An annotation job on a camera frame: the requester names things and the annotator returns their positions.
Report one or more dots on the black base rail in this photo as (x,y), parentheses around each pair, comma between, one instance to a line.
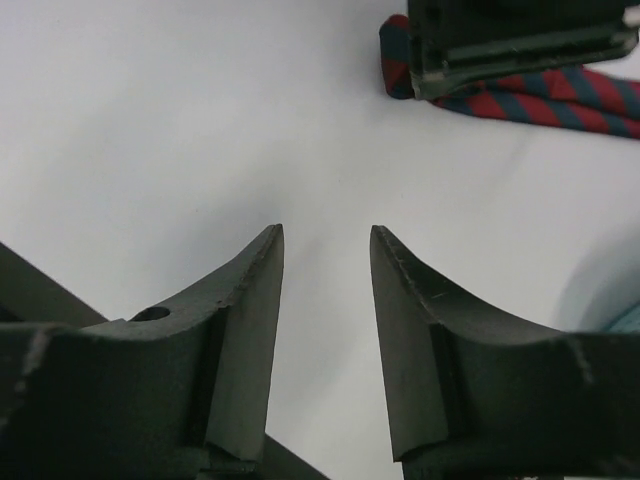
(45,300)

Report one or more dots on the red navy striped tie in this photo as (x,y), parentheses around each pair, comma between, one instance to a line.
(572,97)

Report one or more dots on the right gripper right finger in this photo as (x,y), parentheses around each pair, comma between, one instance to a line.
(474,392)

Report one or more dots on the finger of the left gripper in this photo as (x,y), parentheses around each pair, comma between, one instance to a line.
(454,43)

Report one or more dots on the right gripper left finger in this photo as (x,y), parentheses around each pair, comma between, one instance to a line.
(140,375)

